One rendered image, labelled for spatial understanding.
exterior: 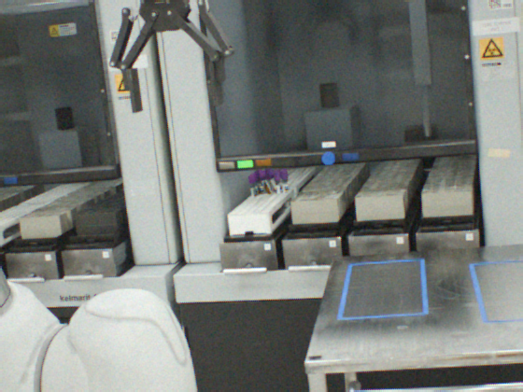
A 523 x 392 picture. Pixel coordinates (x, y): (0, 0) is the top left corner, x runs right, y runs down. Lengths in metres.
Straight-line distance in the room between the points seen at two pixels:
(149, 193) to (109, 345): 1.19
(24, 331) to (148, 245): 1.14
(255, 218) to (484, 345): 0.97
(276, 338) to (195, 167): 0.45
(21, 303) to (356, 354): 0.49
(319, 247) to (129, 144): 0.54
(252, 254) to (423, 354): 0.92
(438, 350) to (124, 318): 0.46
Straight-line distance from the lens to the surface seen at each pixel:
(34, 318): 1.38
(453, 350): 1.47
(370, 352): 1.48
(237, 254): 2.32
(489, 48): 2.25
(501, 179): 2.29
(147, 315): 1.31
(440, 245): 2.23
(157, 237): 2.46
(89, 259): 2.44
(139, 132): 2.43
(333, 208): 2.32
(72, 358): 1.33
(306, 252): 2.28
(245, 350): 2.39
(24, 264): 2.52
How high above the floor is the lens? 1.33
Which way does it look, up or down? 10 degrees down
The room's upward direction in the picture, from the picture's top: 6 degrees counter-clockwise
